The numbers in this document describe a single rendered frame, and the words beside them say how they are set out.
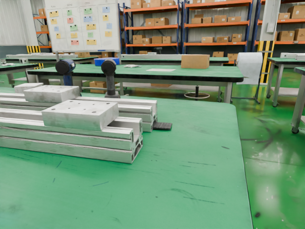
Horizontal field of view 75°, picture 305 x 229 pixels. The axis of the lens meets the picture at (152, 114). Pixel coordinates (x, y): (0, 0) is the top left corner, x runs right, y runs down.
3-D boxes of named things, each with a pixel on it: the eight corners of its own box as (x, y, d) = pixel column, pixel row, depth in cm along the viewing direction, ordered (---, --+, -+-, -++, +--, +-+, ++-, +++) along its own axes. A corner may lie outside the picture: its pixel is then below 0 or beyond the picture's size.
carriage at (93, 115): (46, 135, 51) (40, 110, 49) (71, 120, 61) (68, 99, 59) (101, 141, 48) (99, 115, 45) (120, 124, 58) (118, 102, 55)
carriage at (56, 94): (27, 108, 75) (22, 90, 72) (48, 100, 85) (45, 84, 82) (63, 111, 71) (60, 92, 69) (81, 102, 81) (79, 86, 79)
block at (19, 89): (15, 106, 97) (10, 87, 94) (28, 100, 108) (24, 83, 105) (35, 106, 97) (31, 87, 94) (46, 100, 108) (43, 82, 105)
